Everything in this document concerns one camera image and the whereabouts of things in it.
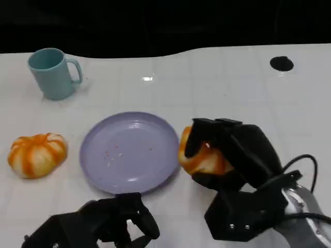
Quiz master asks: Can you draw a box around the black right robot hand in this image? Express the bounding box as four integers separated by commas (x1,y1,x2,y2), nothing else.
184,118,284,194

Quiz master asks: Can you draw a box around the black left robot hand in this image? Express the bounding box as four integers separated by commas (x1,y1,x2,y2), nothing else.
22,192,160,248

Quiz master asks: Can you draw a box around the orange white toy bread roll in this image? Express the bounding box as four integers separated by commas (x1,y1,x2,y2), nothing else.
7,132,68,179
178,126,235,175

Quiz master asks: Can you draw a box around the lilac plate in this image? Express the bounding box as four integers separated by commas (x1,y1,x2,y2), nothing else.
79,111,180,196

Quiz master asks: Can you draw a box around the black round table hole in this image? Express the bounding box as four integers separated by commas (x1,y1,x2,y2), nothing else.
269,55,295,72

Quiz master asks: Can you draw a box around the pale green mug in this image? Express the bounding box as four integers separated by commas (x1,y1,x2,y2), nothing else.
27,48,83,101

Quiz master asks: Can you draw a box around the black looping robot cable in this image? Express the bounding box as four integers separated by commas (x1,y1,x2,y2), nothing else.
280,153,319,193

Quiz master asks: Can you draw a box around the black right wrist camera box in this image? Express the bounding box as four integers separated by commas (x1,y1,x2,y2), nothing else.
204,178,289,242

